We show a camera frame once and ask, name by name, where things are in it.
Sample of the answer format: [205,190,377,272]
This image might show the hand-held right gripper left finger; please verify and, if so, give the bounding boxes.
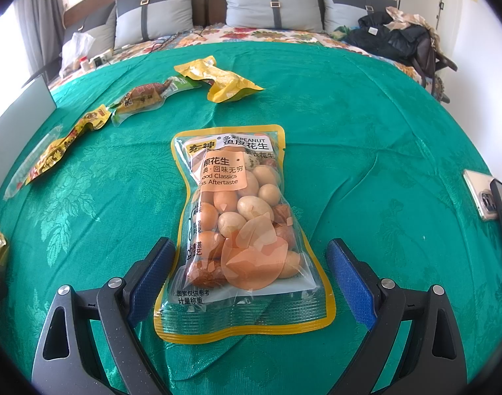
[31,236,177,395]

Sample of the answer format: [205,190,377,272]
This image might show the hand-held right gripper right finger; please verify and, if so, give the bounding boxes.
[326,238,467,395]

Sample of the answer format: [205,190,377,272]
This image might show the clear peanut snack packet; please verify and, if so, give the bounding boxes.
[153,124,337,345]

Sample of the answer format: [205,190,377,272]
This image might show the long yellow red snack packet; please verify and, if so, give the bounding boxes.
[4,105,112,202]

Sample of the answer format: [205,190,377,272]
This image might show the brown meat packet green end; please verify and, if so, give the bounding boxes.
[110,76,202,126]

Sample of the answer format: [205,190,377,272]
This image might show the plain yellow snack packet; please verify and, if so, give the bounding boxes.
[174,55,265,103]

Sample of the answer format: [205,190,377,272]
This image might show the white cardboard box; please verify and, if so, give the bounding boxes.
[22,75,56,124]

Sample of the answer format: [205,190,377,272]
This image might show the brown shoulder bag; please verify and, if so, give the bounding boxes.
[411,29,457,87]

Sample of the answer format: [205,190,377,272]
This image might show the green blanket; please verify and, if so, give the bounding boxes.
[0,41,502,395]

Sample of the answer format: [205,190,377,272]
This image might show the beige smartphone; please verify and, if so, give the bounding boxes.
[462,169,502,222]

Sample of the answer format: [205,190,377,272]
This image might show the clear plastic bag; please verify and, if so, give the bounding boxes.
[61,32,95,77]

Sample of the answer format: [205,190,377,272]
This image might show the black jacket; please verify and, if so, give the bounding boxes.
[345,12,435,64]

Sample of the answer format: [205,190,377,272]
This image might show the grey two-tone pillow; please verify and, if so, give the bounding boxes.
[113,0,197,50]
[64,2,118,48]
[319,0,397,36]
[219,0,325,33]

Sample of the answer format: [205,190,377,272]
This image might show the floral bed sheet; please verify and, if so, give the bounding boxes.
[47,25,449,103]

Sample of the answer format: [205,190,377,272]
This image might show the beige patterned cloth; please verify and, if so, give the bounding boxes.
[384,6,436,31]

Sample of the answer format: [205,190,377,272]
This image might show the black cable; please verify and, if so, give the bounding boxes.
[152,25,210,46]

